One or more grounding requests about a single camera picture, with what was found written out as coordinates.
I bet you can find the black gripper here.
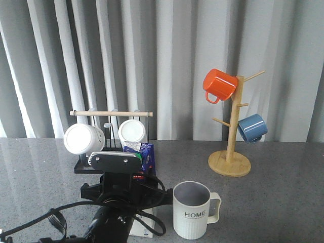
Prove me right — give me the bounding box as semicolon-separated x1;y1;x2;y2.
80;172;173;210

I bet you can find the blue Pascual milk carton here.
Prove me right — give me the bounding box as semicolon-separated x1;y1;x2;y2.
123;141;156;238

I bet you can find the cream HOME cup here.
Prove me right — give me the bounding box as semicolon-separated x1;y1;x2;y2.
173;181;222;240

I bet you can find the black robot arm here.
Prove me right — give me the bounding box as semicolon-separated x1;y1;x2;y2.
44;172;173;242

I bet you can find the white ribbed mug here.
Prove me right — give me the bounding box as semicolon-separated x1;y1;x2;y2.
118;119;147;147

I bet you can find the wooden mug tree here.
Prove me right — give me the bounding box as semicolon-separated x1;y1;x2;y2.
208;70;265;177

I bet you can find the orange enamel mug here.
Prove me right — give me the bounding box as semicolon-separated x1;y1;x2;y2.
203;69;238;104

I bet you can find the blue enamel mug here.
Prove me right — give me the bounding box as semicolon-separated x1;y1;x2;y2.
237;114;268;143

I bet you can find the grey curtain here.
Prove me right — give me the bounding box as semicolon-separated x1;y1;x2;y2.
1;1;323;142

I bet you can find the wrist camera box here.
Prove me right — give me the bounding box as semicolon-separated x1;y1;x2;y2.
88;151;142;174

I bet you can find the white mug black handle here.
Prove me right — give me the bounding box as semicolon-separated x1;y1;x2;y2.
64;124;105;155

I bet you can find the black wire cup rack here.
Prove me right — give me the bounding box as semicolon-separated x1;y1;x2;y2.
64;110;153;173

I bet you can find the black cable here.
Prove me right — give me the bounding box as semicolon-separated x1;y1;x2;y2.
0;174;167;240

